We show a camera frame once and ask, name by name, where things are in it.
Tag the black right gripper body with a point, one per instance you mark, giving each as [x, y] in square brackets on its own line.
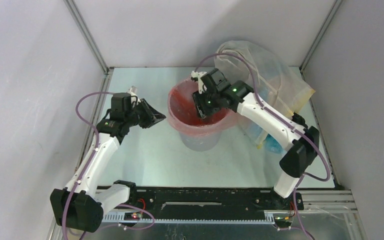
[203, 104]

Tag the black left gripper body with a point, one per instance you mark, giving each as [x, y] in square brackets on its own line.
[142, 112]

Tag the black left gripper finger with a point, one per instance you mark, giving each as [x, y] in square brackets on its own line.
[157, 118]
[151, 110]

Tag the red plastic trash bag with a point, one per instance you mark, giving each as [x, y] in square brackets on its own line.
[183, 117]

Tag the white plastic trash bin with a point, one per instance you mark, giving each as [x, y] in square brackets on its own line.
[201, 142]

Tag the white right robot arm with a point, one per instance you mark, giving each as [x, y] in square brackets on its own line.
[300, 143]

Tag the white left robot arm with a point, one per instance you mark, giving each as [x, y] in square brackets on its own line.
[78, 205]

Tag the large translucent plastic bag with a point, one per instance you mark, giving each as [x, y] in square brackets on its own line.
[276, 83]

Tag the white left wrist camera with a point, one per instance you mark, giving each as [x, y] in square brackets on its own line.
[133, 92]

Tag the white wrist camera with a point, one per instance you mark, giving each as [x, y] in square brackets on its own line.
[196, 76]
[133, 92]

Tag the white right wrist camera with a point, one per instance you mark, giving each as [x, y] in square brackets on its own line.
[196, 76]

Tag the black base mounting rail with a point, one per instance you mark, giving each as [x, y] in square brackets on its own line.
[186, 204]

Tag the left aluminium corner post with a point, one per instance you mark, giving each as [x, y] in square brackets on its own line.
[86, 33]

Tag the aluminium corner post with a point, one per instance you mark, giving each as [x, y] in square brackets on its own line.
[86, 33]
[320, 34]

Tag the right aluminium corner post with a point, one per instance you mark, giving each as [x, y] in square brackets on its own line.
[320, 34]

